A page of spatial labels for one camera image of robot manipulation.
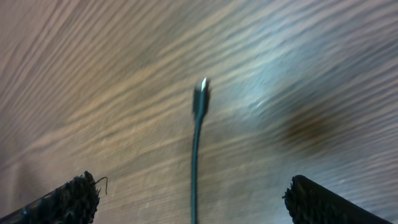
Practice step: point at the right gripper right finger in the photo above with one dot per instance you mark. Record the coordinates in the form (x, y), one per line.
(310, 203)

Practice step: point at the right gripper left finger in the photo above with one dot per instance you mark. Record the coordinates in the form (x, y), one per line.
(75, 202)

